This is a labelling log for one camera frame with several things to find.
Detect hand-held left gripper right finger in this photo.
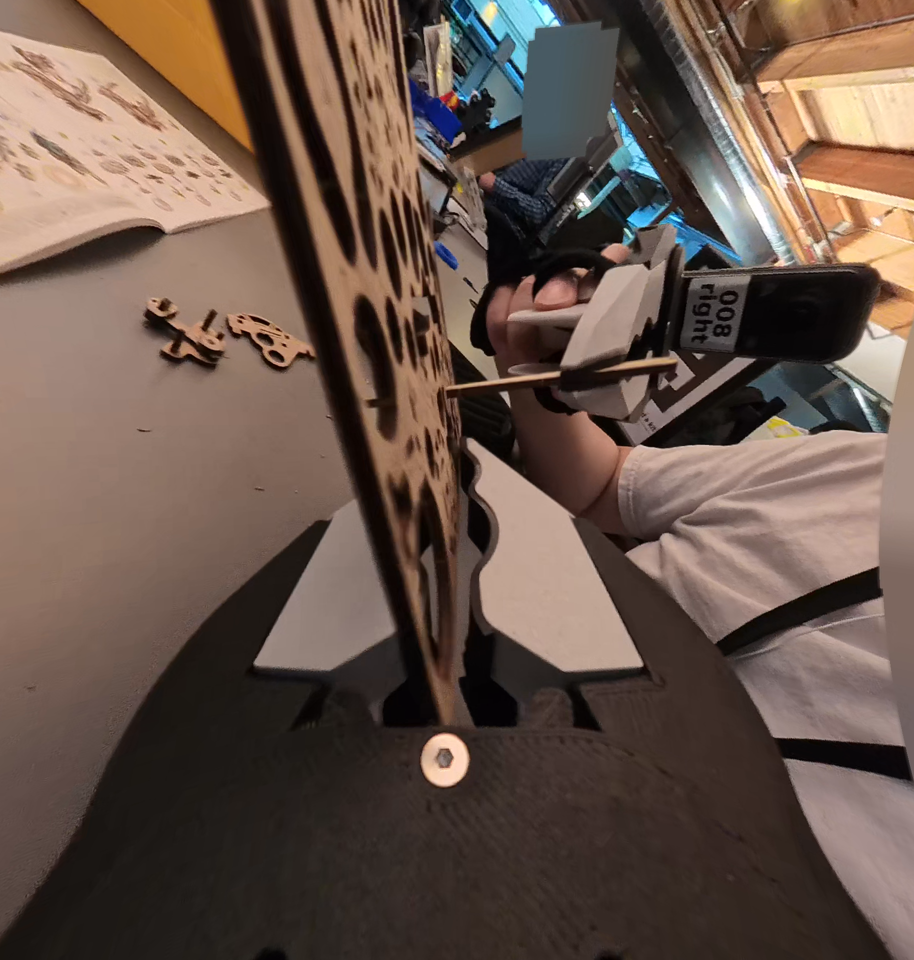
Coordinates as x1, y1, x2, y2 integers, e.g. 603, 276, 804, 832
460, 437, 646, 712

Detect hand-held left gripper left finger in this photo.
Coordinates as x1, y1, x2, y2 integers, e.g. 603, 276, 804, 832
253, 498, 413, 717

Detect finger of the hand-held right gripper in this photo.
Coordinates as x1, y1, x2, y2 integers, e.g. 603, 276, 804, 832
556, 367, 679, 423
559, 223, 685, 372

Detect thin wooden stick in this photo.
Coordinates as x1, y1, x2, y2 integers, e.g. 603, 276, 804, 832
365, 357, 681, 411

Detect wooden car-shaped piece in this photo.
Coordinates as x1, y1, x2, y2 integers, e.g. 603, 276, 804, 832
226, 312, 317, 370

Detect large wooden parts sheet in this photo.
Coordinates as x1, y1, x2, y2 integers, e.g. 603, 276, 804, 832
209, 0, 469, 727

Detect person's right forearm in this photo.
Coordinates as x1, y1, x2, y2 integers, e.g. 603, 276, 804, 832
502, 390, 634, 537

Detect person's right hand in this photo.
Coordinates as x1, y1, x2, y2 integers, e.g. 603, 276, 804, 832
487, 243, 632, 414

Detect black framed marker sign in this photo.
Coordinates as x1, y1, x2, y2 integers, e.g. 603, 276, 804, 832
623, 251, 803, 447

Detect person in white shirt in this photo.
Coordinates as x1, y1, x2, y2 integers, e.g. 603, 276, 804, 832
618, 431, 914, 960

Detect small wooden pegged assembly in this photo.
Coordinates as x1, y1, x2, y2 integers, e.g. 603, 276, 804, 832
143, 297, 227, 369

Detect white instruction booklet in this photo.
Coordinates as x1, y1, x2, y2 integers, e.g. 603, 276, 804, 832
0, 22, 271, 282

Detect yellow box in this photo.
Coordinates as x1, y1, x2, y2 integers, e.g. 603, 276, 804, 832
78, 0, 256, 151

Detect silver ventilation duct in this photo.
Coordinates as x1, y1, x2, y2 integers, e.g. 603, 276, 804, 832
652, 0, 803, 264

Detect black lanyard strap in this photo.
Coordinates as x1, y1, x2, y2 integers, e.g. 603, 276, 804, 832
715, 566, 914, 781

